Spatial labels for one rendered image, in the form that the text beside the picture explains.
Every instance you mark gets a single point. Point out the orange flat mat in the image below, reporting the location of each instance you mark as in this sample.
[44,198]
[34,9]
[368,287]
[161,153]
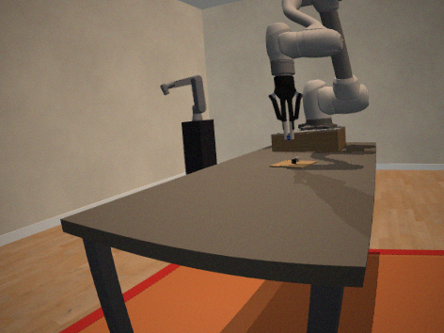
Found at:
[288,163]

